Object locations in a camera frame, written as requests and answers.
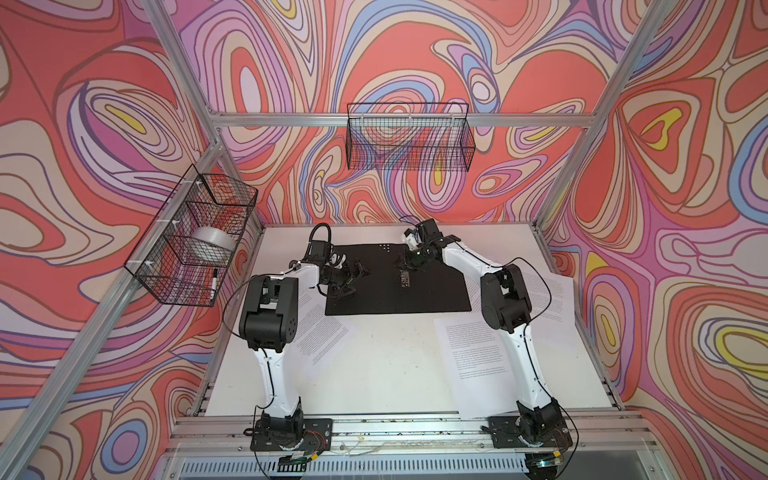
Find orange black folder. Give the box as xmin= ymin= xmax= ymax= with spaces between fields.
xmin=325 ymin=243 xmax=471 ymax=316

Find white vented panel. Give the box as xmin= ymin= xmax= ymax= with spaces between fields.
xmin=168 ymin=453 xmax=529 ymax=479

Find aluminium front rail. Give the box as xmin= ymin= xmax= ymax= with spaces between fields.
xmin=165 ymin=409 xmax=661 ymax=455

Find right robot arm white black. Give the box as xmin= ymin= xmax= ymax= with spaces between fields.
xmin=403 ymin=219 xmax=573 ymax=449

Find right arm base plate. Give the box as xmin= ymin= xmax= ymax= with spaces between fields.
xmin=481 ymin=416 xmax=574 ymax=450

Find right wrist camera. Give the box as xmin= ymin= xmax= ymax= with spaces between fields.
xmin=403 ymin=229 xmax=421 ymax=251

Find aluminium frame post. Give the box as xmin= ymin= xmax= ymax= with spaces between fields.
xmin=140 ymin=0 xmax=265 ymax=229
xmin=532 ymin=1 xmax=676 ymax=233

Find black wire basket left wall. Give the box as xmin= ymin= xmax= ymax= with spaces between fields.
xmin=124 ymin=166 xmax=258 ymax=307

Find black wire basket back wall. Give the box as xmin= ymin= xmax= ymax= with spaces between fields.
xmin=345 ymin=100 xmax=476 ymax=172

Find black wire basket wall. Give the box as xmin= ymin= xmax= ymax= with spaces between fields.
xmin=345 ymin=100 xmax=476 ymax=172
xmin=124 ymin=166 xmax=258 ymax=307

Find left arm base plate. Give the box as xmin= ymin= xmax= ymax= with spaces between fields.
xmin=250 ymin=417 xmax=334 ymax=453

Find printed paper sheet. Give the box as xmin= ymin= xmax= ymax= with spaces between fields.
xmin=434 ymin=312 xmax=519 ymax=419
xmin=290 ymin=290 xmax=356 ymax=379
xmin=523 ymin=269 xmax=580 ymax=352

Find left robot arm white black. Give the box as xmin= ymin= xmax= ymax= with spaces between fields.
xmin=237 ymin=253 xmax=370 ymax=450

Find aluminium frame back bar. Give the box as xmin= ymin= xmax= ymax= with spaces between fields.
xmin=210 ymin=113 xmax=597 ymax=128

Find aluminium frame left post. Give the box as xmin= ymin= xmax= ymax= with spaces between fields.
xmin=140 ymin=0 xmax=265 ymax=229

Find aluminium frame right post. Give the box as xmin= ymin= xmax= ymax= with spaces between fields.
xmin=532 ymin=1 xmax=676 ymax=233

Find marker pen in basket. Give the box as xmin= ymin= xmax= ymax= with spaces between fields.
xmin=210 ymin=268 xmax=219 ymax=298

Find white tape roll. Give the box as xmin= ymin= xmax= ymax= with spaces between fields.
xmin=189 ymin=226 xmax=235 ymax=265

